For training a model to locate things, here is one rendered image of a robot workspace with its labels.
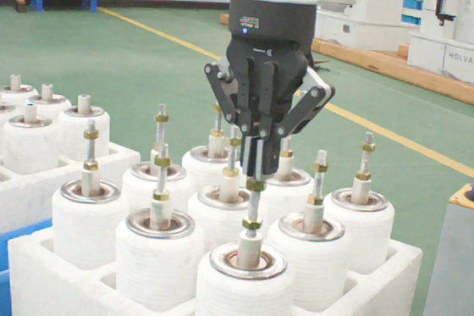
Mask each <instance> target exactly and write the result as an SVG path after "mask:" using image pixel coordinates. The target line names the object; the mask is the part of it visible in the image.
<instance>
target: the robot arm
mask: <svg viewBox="0 0 474 316"><path fill-rule="evenodd" d="M319 1H328V2H333V3H342V4H343V5H344V4H349V5H350V4H356V0H319ZM317 4H318V0H230V6H229V25H228V28H229V31H230V33H231V39H230V44H229V45H228V47H227V49H226V56H225V57H223V58H221V59H219V60H218V61H217V62H214V63H207V64H206V65H205V67H204V72H205V74H206V76H207V79H208V81H209V84H210V85H211V87H212V92H213V94H214V96H215V98H216V99H217V101H218V105H219V107H220V108H221V111H222V113H223V115H224V118H225V119H226V121H227V122H228V124H235V125H237V126H238V127H239V128H240V130H241V132H242V134H243V136H242V143H241V151H240V167H242V168H243V170H242V174H243V175H244V176H245V177H248V178H251V177H252V171H253V166H255V175H254V177H255V179H256V180H260V181H264V180H267V179H270V178H272V177H273V176H274V174H275V173H276V172H277V170H278V164H279V154H280V142H281V139H282V138H285V137H288V136H291V135H293V134H299V133H301V132H302V131H303V130H304V129H305V127H306V126H307V125H308V124H309V123H310V122H311V121H312V120H313V119H314V117H315V116H316V115H317V114H318V113H319V112H320V111H321V110H322V108H323V107H324V106H325V104H327V103H328V102H329V101H330V100H331V99H332V97H333V95H334V93H335V87H334V86H333V85H332V84H331V83H327V84H325V83H324V82H323V81H322V80H321V79H320V77H319V76H318V75H317V74H316V73H315V71H314V67H315V62H314V58H313V57H312V54H311V45H312V43H313V38H314V36H315V29H316V22H317V19H316V17H317ZM302 84H303V87H302V88H301V92H300V96H301V97H302V99H301V100H300V101H299V102H298V103H297V104H296V105H295V106H294V107H293V108H292V109H291V104H292V99H293V95H294V94H295V93H296V91H297V90H298V89H299V88H300V87H301V85H302ZM290 110H291V112H290V113H289V111H290Z"/></svg>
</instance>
